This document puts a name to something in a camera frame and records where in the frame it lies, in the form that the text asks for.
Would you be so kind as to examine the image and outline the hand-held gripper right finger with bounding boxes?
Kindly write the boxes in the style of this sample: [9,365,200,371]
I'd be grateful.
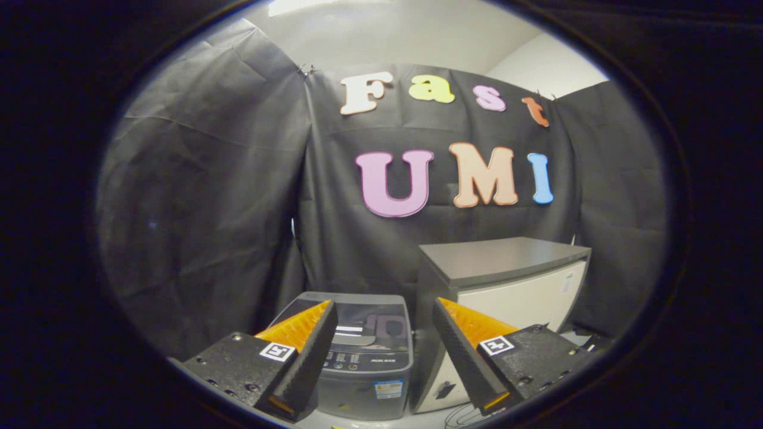
[432,298,597,418]

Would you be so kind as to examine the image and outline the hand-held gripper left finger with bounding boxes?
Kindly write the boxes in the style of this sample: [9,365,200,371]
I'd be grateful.
[179,300,339,422]

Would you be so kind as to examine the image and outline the grey washing machine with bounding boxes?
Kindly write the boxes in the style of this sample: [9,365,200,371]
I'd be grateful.
[271,291,415,421]

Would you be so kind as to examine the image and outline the beige cabinet with dark top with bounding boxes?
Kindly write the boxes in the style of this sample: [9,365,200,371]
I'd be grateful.
[410,237,592,415]

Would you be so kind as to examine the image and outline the black backdrop cloth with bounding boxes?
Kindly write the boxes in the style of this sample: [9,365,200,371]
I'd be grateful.
[95,18,668,358]

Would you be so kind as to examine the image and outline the ceiling light panel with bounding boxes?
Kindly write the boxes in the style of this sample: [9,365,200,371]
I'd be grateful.
[268,0,370,17]

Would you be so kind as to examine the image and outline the tangled floor cables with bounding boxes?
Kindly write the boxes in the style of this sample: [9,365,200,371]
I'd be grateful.
[444,402,485,429]

